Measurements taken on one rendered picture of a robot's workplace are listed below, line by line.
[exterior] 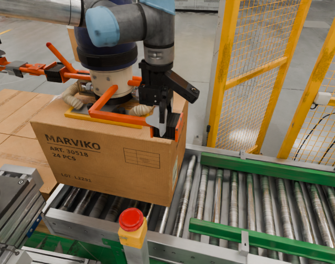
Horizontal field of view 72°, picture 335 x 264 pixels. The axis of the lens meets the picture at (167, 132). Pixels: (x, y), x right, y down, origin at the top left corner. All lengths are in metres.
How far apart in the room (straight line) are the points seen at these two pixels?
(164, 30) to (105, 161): 0.65
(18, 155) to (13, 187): 0.96
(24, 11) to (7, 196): 0.54
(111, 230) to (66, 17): 0.92
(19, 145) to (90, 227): 0.93
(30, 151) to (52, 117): 0.80
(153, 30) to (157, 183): 0.66
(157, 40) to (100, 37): 0.13
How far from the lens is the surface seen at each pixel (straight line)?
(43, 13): 0.62
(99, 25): 0.51
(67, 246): 1.94
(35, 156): 1.79
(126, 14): 0.53
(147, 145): 0.88
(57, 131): 1.05
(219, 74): 1.35
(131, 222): 0.70
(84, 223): 1.27
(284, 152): 1.67
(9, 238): 1.01
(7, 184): 0.93
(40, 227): 2.07
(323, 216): 1.51
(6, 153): 1.92
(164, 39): 0.56
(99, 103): 0.83
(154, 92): 0.62
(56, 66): 1.16
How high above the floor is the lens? 1.64
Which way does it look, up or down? 39 degrees down
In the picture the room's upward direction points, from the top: straight up
